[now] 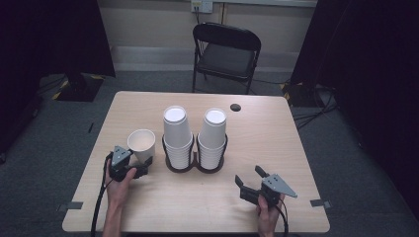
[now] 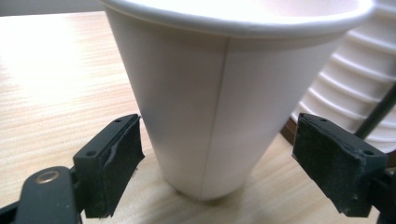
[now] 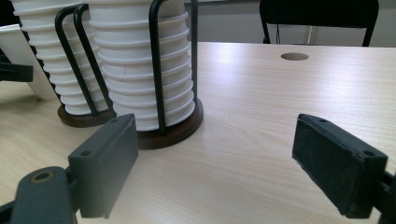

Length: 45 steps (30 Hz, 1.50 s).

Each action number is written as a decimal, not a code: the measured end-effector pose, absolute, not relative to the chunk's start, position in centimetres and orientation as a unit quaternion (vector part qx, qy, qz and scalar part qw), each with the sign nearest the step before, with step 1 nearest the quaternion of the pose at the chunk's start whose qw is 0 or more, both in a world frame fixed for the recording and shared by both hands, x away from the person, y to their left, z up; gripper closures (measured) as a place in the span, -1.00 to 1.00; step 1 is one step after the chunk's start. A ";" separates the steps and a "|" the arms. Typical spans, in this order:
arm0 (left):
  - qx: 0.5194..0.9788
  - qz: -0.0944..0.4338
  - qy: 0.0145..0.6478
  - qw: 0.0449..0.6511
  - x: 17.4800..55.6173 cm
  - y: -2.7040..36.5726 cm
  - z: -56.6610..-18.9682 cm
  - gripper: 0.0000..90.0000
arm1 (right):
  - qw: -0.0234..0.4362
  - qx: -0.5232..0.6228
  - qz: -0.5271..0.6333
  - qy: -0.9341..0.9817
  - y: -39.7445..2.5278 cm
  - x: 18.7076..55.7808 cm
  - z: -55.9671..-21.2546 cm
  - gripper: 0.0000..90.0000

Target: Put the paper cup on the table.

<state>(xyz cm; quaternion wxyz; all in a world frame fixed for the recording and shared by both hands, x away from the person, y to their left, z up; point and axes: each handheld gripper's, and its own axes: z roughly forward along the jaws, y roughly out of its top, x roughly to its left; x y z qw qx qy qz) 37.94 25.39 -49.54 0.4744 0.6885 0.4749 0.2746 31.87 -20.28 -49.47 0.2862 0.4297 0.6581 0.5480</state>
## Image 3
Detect front white cup stack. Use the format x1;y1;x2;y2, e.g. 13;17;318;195
73;0;205;150

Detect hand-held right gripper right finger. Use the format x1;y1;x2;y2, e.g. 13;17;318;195
291;113;389;219

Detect stack of white paper cups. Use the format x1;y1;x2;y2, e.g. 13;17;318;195
10;0;108;116
83;0;196;132

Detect black chair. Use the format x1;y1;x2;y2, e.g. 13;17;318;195
260;0;380;48

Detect round table cable hole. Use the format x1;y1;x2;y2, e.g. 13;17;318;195
280;51;310;62

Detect black wire cup holder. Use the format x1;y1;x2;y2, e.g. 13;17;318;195
18;3;117;129

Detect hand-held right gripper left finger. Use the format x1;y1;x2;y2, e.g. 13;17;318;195
67;113;139;219

